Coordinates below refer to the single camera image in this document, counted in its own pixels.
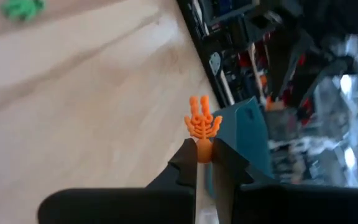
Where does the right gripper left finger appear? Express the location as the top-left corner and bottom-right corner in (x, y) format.
(146, 138), (199, 189)

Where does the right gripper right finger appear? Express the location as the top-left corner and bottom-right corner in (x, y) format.
(212, 138), (255, 224)

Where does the orange skeleton figure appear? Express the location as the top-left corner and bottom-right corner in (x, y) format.
(183, 95), (223, 164)

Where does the teal plastic bin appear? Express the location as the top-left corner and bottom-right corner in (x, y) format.
(205, 96), (275, 200)

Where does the white mounting plate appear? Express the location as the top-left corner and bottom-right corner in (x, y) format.
(209, 51), (223, 76)

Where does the green skeleton figure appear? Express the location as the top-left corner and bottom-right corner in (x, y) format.
(0, 0), (46, 22)

